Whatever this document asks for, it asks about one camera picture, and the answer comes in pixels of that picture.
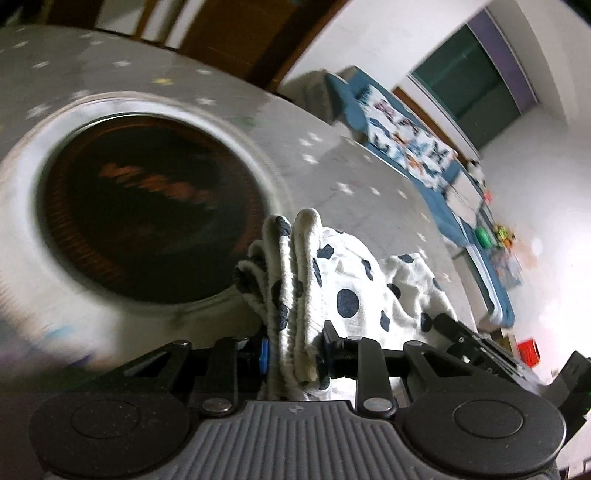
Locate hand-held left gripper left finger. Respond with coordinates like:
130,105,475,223
98,337,271,416

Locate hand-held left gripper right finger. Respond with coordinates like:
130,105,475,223
322,321,493,415

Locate white polka dot garment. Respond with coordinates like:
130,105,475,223
233,208,472,402

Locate red box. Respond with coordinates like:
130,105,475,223
517,340,541,366

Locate colourful toys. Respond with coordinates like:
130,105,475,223
492,224,519,251

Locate blue sofa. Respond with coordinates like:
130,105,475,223
323,69,515,328

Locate round black induction cooker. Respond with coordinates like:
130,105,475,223
39,115,274,304

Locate printed blanket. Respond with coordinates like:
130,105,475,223
360,85,459,191

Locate dark green window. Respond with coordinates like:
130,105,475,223
411,23,522,148

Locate purple window valance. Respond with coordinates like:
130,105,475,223
471,9,541,116

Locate brown wooden door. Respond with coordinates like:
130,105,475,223
178,0,347,90

